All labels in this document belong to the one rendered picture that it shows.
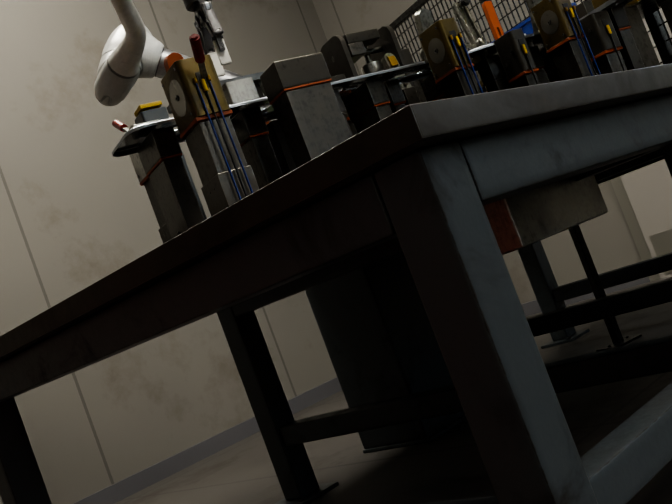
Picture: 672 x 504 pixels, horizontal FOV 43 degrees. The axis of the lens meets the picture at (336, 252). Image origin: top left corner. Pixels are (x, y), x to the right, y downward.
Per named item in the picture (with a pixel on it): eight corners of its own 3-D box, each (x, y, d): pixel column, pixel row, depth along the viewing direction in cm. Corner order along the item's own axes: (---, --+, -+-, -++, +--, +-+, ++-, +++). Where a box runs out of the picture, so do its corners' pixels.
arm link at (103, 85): (98, 67, 261) (109, 39, 270) (80, 103, 274) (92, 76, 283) (138, 86, 266) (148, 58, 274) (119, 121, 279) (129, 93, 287)
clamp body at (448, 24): (498, 158, 191) (443, 14, 193) (467, 173, 201) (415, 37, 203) (519, 151, 194) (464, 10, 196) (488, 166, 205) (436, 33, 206)
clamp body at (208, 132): (245, 237, 157) (177, 54, 158) (220, 253, 169) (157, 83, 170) (284, 224, 161) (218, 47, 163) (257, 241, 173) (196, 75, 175)
